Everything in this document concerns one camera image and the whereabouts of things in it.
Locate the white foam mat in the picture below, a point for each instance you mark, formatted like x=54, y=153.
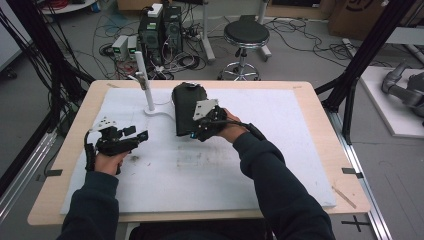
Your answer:
x=200, y=173

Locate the grey power supply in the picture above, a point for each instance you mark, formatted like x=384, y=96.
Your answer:
x=120, y=46
x=132, y=45

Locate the person's left hand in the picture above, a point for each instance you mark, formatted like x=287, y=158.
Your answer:
x=108, y=163

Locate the thin wooden stick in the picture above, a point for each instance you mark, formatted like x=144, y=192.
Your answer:
x=344, y=197

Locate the black bag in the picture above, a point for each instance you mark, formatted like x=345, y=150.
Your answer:
x=185, y=106

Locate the cardboard box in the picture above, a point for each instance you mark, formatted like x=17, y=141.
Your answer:
x=356, y=16

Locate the black tape cross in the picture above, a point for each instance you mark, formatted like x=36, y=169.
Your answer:
x=356, y=223

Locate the black round stool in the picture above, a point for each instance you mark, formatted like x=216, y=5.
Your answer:
x=246, y=36

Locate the white stand with round base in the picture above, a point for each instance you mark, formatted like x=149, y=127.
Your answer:
x=146, y=83

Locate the person's right hand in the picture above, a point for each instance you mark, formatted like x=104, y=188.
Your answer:
x=233, y=128

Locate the metal hook on stand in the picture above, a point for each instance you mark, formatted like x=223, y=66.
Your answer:
x=141, y=80

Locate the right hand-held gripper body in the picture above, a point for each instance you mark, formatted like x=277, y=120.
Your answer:
x=210, y=116

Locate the white power strip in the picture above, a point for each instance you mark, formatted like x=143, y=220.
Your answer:
x=155, y=10

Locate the wooden table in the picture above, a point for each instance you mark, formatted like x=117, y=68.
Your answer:
x=320, y=113

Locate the white floor board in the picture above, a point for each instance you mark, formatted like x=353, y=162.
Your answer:
x=393, y=116

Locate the black computer tower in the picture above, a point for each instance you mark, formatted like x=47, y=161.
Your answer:
x=172, y=30
x=151, y=40

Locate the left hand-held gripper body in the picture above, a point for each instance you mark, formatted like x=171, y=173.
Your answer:
x=111, y=140

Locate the black metal frame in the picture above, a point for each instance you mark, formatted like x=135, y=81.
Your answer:
x=363, y=56
x=40, y=50

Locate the aluminium floor rail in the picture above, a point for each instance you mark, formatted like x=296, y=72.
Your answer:
x=23, y=180
x=363, y=186

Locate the black tape strip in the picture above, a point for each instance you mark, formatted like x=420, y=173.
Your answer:
x=351, y=171
x=54, y=172

